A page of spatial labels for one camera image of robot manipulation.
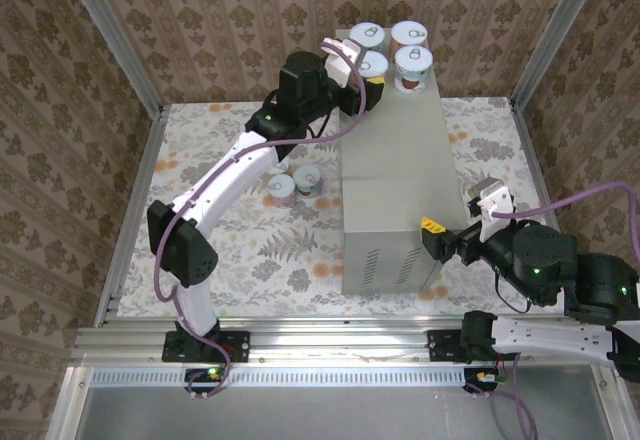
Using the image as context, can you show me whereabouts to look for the can with grey label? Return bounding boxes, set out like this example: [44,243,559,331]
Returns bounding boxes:
[393,45,434,94]

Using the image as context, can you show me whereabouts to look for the blue floral label can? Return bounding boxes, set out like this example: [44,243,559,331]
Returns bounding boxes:
[348,22,387,56]

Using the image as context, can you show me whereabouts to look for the orange label can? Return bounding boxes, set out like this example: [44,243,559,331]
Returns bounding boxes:
[389,20,429,54]

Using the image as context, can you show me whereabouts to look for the blue and brown label can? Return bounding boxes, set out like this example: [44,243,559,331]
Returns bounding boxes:
[292,164,324,197]

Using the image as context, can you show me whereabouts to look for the pink berry label can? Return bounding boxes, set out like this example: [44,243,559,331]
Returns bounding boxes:
[267,174,296,209]

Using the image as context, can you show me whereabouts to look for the grey metal cabinet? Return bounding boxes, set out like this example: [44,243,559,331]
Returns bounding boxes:
[334,28,469,295]

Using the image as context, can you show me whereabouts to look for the floral table covering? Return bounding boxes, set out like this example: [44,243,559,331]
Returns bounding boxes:
[119,99,556,319]

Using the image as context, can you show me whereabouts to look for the right controller board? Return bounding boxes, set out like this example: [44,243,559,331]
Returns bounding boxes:
[463,367,506,392]

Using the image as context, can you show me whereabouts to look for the controller board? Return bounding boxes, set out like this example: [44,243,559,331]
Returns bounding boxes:
[463,367,506,392]
[185,367,226,387]

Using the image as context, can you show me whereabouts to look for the grey metal bottom panel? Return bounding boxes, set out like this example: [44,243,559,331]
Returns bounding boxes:
[47,364,626,440]

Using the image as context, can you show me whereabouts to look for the left controller board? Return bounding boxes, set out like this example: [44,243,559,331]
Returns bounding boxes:
[185,367,226,387]

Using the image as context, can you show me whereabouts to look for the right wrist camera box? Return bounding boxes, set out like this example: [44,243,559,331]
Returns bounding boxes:
[467,182,516,244]

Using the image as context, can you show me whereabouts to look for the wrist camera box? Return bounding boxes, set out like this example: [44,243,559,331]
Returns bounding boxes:
[322,37,369,89]
[467,182,516,244]

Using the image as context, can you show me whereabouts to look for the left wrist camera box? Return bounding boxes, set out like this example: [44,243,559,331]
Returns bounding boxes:
[322,37,369,89]

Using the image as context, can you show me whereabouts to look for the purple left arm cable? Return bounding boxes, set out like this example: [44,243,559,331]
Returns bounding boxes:
[154,39,369,401]

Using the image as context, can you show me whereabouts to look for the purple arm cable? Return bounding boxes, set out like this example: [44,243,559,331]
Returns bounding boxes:
[154,39,369,401]
[487,182,640,440]

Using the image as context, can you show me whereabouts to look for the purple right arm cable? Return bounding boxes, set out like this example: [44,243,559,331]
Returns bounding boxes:
[487,182,640,440]

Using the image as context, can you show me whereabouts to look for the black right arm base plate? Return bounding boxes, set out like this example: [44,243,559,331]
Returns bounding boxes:
[427,329,521,364]

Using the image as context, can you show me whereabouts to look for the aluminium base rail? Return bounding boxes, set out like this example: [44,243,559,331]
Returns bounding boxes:
[69,315,619,367]

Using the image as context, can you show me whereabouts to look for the slotted cable duct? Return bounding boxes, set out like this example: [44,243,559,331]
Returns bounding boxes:
[89,367,469,389]

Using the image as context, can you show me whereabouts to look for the aluminium frame post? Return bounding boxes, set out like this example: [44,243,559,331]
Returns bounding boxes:
[57,0,164,114]
[512,0,609,109]

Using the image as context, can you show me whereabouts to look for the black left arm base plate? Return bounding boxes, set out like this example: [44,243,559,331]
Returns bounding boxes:
[162,330,251,364]

